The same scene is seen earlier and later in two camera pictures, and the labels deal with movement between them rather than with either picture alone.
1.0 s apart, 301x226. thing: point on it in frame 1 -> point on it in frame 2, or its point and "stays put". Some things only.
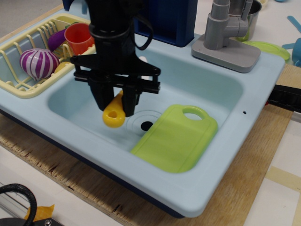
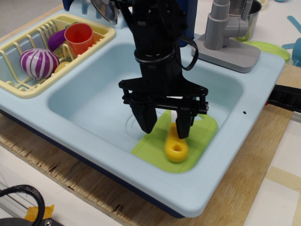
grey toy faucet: x=216 y=47 stays put
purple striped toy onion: x=39 y=64 stays put
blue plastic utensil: x=294 y=20 stays put
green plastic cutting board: x=175 y=141 stays put
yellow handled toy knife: x=113 y=117 -> x=176 y=149
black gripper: x=115 y=63 -> x=162 y=85
